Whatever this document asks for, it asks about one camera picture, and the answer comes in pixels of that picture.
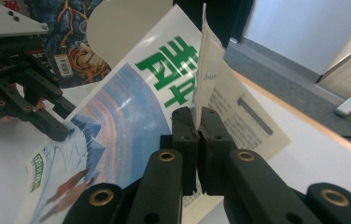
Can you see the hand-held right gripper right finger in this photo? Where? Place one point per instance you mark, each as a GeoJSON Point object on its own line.
{"type": "Point", "coordinates": [215, 143]}

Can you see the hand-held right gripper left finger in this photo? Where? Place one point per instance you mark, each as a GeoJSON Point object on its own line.
{"type": "Point", "coordinates": [184, 140]}

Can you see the dark blue illustrated magazine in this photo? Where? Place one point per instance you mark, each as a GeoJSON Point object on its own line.
{"type": "Point", "coordinates": [71, 40]}

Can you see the white snow scene magazine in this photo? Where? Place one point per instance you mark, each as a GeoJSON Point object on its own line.
{"type": "Point", "coordinates": [123, 118]}

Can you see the beige expanding book stand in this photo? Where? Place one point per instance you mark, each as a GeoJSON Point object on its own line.
{"type": "Point", "coordinates": [123, 28]}

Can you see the dark curtain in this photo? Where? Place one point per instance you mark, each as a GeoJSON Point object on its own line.
{"type": "Point", "coordinates": [214, 18]}

